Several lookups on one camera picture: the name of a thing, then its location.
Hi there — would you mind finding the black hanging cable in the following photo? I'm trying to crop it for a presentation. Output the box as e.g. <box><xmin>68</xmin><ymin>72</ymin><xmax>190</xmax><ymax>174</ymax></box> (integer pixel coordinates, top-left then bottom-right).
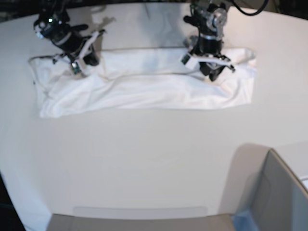
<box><xmin>231</xmin><ymin>0</ymin><xmax>269</xmax><ymax>17</ymax></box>

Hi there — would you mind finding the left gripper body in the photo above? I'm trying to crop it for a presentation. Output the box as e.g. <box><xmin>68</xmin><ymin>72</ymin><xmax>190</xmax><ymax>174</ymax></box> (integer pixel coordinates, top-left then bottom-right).
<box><xmin>180</xmin><ymin>48</ymin><xmax>235</xmax><ymax>72</ymax></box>

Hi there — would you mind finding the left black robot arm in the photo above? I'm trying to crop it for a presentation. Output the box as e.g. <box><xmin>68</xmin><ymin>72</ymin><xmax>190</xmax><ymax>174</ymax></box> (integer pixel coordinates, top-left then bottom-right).
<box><xmin>180</xmin><ymin>0</ymin><xmax>235</xmax><ymax>82</ymax></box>

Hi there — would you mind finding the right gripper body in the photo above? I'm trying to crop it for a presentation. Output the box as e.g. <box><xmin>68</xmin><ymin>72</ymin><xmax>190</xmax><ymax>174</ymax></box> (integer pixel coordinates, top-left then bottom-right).
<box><xmin>51</xmin><ymin>29</ymin><xmax>106</xmax><ymax>78</ymax></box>

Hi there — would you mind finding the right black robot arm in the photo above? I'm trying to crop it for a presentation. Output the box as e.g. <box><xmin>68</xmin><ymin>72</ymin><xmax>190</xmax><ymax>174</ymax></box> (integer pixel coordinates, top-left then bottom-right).
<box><xmin>33</xmin><ymin>0</ymin><xmax>106</xmax><ymax>77</ymax></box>

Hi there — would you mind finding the white printed t-shirt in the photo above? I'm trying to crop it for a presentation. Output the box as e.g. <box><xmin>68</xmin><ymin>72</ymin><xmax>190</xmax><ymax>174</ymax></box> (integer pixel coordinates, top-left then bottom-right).
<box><xmin>29</xmin><ymin>48</ymin><xmax>257</xmax><ymax>118</ymax></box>

